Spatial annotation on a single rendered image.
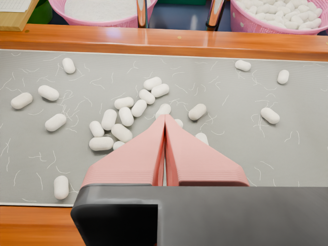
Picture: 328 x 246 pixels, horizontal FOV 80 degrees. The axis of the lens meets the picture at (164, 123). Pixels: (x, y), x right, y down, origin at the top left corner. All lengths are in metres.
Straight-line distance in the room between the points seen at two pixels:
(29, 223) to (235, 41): 0.46
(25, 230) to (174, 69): 0.35
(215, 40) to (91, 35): 0.26
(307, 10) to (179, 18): 0.33
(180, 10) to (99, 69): 0.36
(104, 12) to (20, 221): 0.47
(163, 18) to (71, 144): 0.46
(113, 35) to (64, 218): 0.34
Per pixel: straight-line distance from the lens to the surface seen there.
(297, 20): 0.64
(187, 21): 0.65
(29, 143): 0.39
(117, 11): 0.58
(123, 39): 0.45
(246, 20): 0.56
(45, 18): 0.69
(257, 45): 0.48
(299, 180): 0.38
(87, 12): 0.59
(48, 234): 0.31
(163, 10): 0.69
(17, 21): 0.54
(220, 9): 0.46
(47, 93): 0.40
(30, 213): 0.34
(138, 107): 0.34
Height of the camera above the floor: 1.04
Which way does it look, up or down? 62 degrees down
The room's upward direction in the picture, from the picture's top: 4 degrees clockwise
